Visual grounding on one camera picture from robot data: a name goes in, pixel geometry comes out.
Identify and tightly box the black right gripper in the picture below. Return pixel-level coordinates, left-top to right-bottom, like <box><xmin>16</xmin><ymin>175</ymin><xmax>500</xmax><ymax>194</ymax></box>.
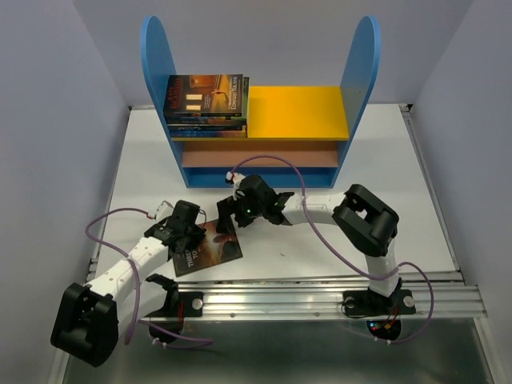
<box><xmin>215</xmin><ymin>192</ymin><xmax>265</xmax><ymax>236</ymax></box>

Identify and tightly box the Three Days to See book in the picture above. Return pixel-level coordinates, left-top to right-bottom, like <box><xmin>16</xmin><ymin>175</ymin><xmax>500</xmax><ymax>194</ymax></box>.
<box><xmin>172</xmin><ymin>220</ymin><xmax>242</xmax><ymax>277</ymax></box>

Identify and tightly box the Tale of Two Cities book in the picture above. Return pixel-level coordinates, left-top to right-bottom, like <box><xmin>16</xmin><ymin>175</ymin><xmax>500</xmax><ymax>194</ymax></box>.
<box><xmin>166</xmin><ymin>120</ymin><xmax>247</xmax><ymax>130</ymax></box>

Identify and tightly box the Jane Eyre book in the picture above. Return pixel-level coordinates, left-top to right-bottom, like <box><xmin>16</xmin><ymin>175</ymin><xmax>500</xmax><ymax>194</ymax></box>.
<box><xmin>170</xmin><ymin>130</ymin><xmax>247</xmax><ymax>138</ymax></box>

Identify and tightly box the Edward Tulane orange book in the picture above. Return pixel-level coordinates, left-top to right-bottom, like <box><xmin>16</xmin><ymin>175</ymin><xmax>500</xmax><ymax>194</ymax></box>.
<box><xmin>162</xmin><ymin>74</ymin><xmax>246</xmax><ymax>118</ymax></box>

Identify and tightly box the Animal Farm book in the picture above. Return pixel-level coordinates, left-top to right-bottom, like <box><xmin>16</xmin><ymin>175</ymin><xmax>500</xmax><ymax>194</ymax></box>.
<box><xmin>164</xmin><ymin>75</ymin><xmax>251</xmax><ymax>124</ymax></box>

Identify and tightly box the Little Women floral book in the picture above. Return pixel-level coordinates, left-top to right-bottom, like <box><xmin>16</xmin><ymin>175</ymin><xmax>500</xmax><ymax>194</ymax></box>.
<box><xmin>167</xmin><ymin>125</ymin><xmax>246</xmax><ymax>136</ymax></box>

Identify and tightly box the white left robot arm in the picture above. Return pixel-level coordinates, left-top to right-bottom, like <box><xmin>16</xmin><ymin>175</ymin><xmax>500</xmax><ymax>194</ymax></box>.
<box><xmin>50</xmin><ymin>200</ymin><xmax>206</xmax><ymax>367</ymax></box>

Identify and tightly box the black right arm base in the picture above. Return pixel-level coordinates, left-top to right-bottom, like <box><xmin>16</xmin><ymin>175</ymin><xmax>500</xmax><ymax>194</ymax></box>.
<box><xmin>342</xmin><ymin>288</ymin><xmax>416</xmax><ymax>342</ymax></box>

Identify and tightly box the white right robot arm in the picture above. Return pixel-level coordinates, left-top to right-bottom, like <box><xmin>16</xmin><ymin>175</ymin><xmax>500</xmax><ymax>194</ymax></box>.
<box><xmin>217</xmin><ymin>172</ymin><xmax>400</xmax><ymax>312</ymax></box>

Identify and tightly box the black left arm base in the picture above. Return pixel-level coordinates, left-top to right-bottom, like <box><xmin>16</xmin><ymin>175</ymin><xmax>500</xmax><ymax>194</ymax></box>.
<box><xmin>139</xmin><ymin>274</ymin><xmax>206</xmax><ymax>349</ymax></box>

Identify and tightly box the blue yellow wooden bookshelf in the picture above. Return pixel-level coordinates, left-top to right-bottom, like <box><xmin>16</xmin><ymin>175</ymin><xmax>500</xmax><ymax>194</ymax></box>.
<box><xmin>140</xmin><ymin>15</ymin><xmax>381</xmax><ymax>188</ymax></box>

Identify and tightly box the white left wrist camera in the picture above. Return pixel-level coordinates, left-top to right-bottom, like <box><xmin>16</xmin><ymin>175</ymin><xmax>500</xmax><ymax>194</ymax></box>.
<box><xmin>146</xmin><ymin>200</ymin><xmax>174</xmax><ymax>222</ymax></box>

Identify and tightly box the aluminium mounting rail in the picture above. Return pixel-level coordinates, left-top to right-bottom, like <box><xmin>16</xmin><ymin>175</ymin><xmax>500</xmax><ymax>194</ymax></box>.
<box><xmin>66</xmin><ymin>279</ymin><xmax>489</xmax><ymax>322</ymax></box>

